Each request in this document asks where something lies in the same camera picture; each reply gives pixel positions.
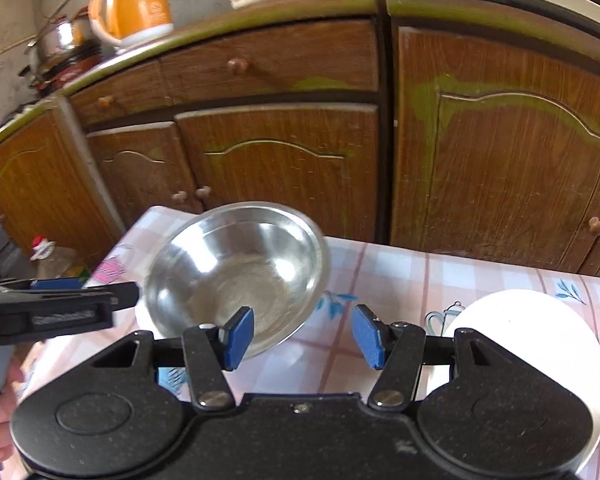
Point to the orange electric kettle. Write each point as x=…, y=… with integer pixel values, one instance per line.
x=140, y=7

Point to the person's left hand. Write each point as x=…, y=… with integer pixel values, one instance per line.
x=0, y=410

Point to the white bowl with green print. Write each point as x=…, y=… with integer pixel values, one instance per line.
x=520, y=320

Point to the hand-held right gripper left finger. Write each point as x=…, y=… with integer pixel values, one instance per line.
x=240, y=335

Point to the steel bowl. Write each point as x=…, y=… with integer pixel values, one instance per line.
x=240, y=265

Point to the wooden cabinet with drawers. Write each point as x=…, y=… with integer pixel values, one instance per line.
x=280, y=160

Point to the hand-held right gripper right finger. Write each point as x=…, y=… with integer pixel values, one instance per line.
x=367, y=337

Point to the cooking oil bottle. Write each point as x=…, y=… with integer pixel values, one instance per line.
x=55, y=260

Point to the steel pot with lid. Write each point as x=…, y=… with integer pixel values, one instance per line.
x=60, y=35

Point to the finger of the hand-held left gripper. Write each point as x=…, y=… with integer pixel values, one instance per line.
x=55, y=283
x=122, y=294

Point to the red black induction cooker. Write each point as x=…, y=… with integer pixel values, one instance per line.
x=65, y=72

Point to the wooden kitchen cabinet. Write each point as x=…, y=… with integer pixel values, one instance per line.
x=35, y=185
x=505, y=170

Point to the pink checked tablecloth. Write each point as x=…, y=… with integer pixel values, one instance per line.
x=405, y=280

